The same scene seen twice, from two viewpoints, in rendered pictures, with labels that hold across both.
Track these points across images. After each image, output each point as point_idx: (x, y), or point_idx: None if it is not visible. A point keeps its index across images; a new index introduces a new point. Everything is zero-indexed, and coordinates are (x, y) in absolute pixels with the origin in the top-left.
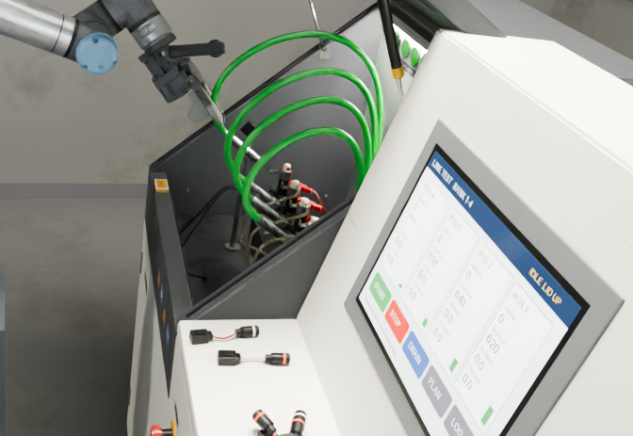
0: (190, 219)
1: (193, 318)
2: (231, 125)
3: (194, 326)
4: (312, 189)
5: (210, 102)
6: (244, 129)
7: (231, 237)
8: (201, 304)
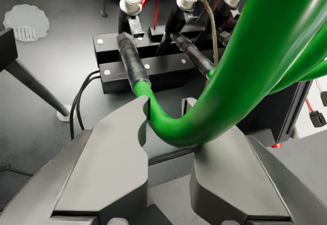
0: (8, 166)
1: (293, 127)
2: (318, 64)
3: (303, 125)
4: None
5: (254, 138)
6: (2, 60)
7: (65, 113)
8: (293, 122)
